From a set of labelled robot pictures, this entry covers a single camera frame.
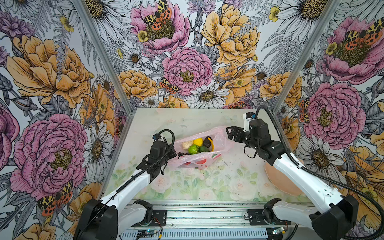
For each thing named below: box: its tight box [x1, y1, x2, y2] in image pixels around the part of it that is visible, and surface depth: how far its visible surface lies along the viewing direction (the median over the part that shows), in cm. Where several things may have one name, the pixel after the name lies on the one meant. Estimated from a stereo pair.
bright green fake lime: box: [188, 144, 200, 155], surface depth 95 cm
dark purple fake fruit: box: [203, 136, 212, 148], surface depth 101 cm
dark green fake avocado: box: [199, 145, 210, 153], surface depth 98 cm
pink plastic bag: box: [167, 126, 235, 169], surface depth 83 cm
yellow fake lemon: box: [193, 137, 204, 147], surface depth 101 cm
